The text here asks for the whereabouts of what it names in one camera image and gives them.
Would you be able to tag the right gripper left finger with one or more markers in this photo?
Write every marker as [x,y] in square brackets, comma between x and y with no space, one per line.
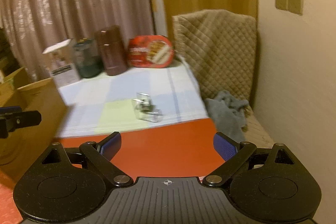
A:
[98,156]

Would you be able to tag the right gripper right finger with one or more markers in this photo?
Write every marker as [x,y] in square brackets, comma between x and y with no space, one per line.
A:
[234,154]

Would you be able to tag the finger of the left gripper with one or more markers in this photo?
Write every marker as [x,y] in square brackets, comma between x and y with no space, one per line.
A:
[14,117]

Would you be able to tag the wire holder with green roll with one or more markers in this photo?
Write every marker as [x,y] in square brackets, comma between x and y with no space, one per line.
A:
[145,110]

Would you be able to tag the cardboard box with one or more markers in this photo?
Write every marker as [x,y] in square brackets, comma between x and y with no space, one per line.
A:
[22,147]

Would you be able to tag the grey cloth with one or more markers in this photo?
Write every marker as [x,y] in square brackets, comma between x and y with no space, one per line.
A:
[228,114]

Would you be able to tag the orange printed cardboard mat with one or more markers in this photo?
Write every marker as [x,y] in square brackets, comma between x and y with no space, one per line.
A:
[178,150]

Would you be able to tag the pastel checked table cloth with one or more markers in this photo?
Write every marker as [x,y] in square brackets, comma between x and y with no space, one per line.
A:
[102,105]

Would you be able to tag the white product box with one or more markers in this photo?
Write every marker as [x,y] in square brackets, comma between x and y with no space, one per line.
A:
[59,61]

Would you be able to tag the dark green glass jar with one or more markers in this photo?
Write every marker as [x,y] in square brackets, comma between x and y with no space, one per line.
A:
[87,59]

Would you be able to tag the beige quilted chair cover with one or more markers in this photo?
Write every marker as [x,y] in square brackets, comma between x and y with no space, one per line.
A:
[219,47]

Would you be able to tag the red oval food container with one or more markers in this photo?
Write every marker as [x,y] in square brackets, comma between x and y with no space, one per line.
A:
[150,51]

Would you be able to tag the brown metal thermos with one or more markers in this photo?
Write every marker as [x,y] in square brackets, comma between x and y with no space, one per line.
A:
[112,51]

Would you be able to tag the wall socket left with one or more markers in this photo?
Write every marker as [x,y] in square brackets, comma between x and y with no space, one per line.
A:
[281,4]

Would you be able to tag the wall socket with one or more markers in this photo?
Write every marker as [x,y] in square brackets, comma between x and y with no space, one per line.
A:
[281,4]
[295,6]

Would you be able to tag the wall socket right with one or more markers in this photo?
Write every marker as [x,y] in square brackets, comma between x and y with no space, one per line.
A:
[295,6]

